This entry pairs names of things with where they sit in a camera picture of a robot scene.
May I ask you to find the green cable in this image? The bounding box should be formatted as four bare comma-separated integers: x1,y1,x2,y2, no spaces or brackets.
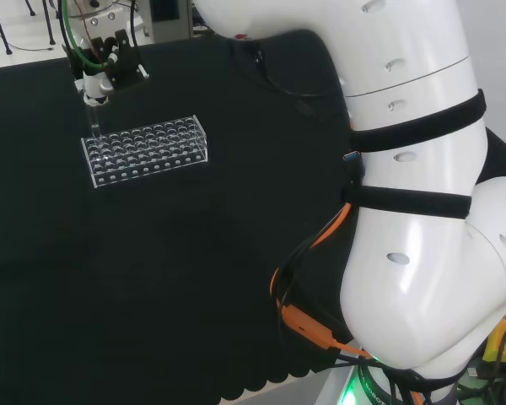
57,0,120,72

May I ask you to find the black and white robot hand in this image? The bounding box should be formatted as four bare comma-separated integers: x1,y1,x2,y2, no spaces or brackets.
62,28,151,107

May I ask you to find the clear glass test tube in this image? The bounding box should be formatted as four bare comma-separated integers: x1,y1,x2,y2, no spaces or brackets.
86,103,103,141

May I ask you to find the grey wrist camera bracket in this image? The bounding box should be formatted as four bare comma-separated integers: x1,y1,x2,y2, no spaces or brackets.
67,0,130,41

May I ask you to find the black bench cloth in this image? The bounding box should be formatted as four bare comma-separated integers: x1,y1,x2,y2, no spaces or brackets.
0,29,506,405

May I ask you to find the yellow stop button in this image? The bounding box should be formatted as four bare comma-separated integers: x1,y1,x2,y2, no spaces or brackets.
482,313,506,375

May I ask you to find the clear plastic test tube rack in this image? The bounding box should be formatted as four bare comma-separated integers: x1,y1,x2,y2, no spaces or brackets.
80,115,210,190

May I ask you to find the orange cable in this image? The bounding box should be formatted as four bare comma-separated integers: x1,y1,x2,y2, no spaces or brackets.
269,201,427,405

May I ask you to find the black cable with plug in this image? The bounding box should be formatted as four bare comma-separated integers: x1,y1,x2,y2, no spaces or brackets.
230,40,352,124

